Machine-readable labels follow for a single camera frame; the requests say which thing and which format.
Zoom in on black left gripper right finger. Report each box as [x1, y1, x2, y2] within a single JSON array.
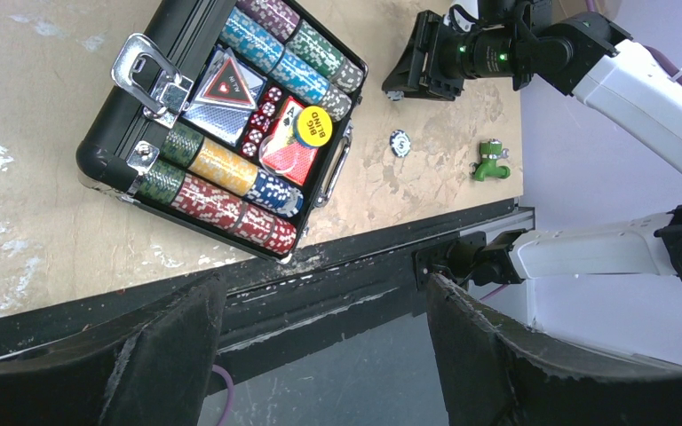
[[425, 274, 682, 425]]

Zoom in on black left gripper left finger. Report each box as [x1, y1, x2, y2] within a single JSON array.
[[0, 273, 226, 425]]

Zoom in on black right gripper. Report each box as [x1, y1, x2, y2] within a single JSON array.
[[382, 1, 631, 101]]

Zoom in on white blue chip five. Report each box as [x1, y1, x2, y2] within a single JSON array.
[[389, 130, 411, 158]]

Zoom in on black poker set case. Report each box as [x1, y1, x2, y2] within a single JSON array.
[[75, 1, 369, 261]]

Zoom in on red triangular all-in marker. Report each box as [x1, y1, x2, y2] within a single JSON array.
[[196, 57, 257, 111]]

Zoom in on blue playing card deck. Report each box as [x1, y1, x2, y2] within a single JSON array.
[[183, 45, 266, 146]]

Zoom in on white blue chip four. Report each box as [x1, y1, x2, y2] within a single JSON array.
[[385, 91, 405, 102]]

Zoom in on yellow big blind button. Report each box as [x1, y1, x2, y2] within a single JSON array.
[[293, 106, 333, 149]]

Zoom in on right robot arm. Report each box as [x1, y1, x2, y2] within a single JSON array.
[[382, 1, 682, 286]]

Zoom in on green pipe valve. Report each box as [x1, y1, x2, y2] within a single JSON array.
[[472, 138, 511, 182]]

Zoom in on green chip stack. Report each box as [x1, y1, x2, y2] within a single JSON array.
[[287, 20, 364, 122]]

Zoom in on red playing card deck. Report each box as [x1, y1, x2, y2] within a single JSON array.
[[258, 96, 318, 186]]

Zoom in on purple chip stack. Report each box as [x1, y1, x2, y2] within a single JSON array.
[[236, 0, 300, 43]]

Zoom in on red dice row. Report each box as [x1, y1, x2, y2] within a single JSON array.
[[239, 85, 284, 159]]

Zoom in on red chip stack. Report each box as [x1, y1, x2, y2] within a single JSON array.
[[171, 173, 297, 256]]

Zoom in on light blue chip stack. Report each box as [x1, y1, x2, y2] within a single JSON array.
[[218, 7, 331, 105]]

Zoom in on dark blue chip stack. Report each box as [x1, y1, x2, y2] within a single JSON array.
[[243, 169, 304, 218]]

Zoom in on yellow chip stack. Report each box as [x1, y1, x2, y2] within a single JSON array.
[[188, 138, 258, 197]]

